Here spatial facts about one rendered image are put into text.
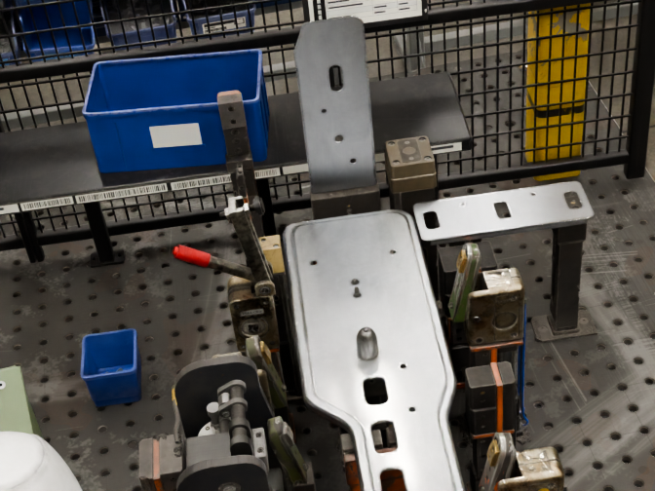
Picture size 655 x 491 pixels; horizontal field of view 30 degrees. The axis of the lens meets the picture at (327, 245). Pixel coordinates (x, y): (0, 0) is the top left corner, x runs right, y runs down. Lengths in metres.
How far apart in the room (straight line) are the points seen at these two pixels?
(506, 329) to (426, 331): 0.13
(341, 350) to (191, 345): 0.54
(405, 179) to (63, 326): 0.75
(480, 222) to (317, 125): 0.31
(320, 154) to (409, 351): 0.42
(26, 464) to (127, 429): 1.31
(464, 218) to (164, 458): 0.70
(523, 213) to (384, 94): 0.40
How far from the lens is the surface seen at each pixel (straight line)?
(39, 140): 2.33
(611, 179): 2.62
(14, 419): 1.96
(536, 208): 2.07
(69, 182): 2.21
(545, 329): 2.28
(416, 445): 1.71
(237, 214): 1.77
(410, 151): 2.10
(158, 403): 2.23
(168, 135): 2.14
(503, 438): 1.58
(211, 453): 1.53
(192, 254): 1.83
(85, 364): 2.22
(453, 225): 2.03
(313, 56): 1.96
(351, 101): 2.02
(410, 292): 1.92
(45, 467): 0.90
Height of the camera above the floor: 2.33
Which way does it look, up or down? 41 degrees down
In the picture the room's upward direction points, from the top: 7 degrees counter-clockwise
